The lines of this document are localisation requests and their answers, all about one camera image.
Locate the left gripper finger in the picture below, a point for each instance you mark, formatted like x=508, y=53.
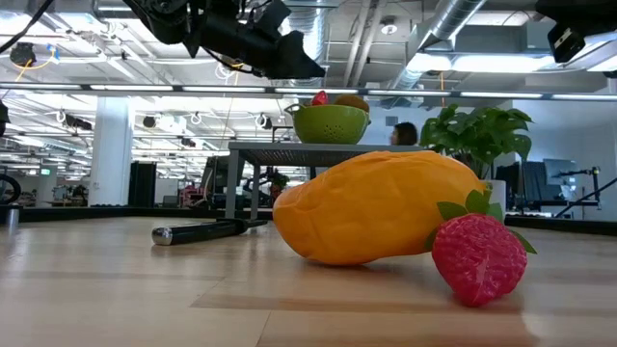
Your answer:
x=291, y=58
x=294, y=75

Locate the red toy strawberry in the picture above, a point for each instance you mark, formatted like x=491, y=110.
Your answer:
x=319, y=98
x=477, y=260

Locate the green plastic colander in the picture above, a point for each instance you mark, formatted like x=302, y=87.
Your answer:
x=328, y=127

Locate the brown toy kiwi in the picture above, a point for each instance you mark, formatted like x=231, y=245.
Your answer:
x=352, y=102

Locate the yellow toy squash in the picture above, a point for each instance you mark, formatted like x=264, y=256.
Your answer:
x=376, y=207

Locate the background black robot arm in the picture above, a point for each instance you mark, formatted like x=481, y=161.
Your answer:
x=578, y=172

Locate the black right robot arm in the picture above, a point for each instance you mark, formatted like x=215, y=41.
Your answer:
x=578, y=12

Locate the grey perforated metal shelf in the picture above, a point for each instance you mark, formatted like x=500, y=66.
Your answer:
x=270, y=155

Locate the long white light bar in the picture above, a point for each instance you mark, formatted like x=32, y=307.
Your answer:
x=144, y=88

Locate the background black machine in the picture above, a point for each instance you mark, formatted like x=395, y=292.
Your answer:
x=275, y=185

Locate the person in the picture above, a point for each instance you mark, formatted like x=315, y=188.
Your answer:
x=404, y=134

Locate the dark background monitor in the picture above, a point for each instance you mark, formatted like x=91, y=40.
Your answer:
x=217, y=178

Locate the black cabinet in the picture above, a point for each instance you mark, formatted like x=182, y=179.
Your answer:
x=142, y=183

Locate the white column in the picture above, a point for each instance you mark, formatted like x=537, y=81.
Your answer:
x=110, y=164

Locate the black kitchen knife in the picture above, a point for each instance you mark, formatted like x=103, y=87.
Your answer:
x=202, y=232

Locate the potted monstera plant white pot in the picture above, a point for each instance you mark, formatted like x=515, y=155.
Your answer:
x=474, y=135

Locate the black wheel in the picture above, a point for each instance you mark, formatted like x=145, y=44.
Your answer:
x=18, y=190

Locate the silver spiral air duct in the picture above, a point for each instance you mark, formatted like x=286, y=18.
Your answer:
x=448, y=19
x=318, y=29

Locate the silver metal post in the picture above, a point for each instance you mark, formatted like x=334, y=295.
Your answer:
x=10, y=216

